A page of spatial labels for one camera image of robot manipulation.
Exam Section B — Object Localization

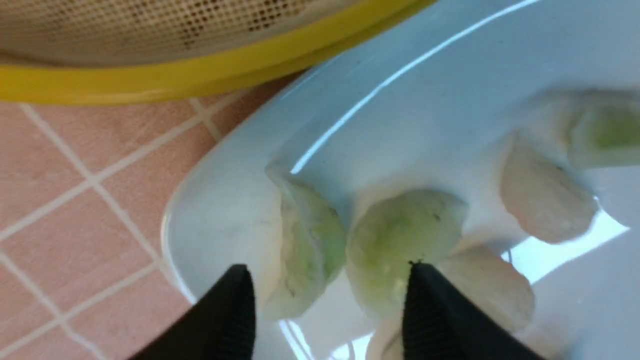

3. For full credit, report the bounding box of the white dumpling plate lower centre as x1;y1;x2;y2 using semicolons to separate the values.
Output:
436;247;536;334

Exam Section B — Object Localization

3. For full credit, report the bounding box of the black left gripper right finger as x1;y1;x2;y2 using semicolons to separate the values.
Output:
402;262;541;360

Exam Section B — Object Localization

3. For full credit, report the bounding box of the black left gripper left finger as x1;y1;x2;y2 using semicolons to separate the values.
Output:
131;264;257;360

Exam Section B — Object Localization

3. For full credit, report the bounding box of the yellow rimmed bamboo steamer basket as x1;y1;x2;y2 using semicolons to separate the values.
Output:
0;0;432;106

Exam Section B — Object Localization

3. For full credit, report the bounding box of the pale green dumpling plate right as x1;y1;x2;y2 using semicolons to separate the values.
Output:
530;89;640;170

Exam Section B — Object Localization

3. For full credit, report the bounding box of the greyish dumpling plate lower left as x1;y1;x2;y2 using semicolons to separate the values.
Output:
365;314;404;360

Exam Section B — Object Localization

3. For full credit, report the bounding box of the pinkish white dumpling plate centre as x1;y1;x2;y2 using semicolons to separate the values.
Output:
499;134;600;244

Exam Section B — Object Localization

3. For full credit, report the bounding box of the green dumpling steamer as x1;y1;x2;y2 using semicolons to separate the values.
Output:
263;165;346;321

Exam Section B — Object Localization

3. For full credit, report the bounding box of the white square plate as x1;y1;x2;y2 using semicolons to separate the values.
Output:
161;0;640;360

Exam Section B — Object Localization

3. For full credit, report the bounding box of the green dumpling on plate left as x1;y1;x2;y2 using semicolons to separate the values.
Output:
346;189;469;319

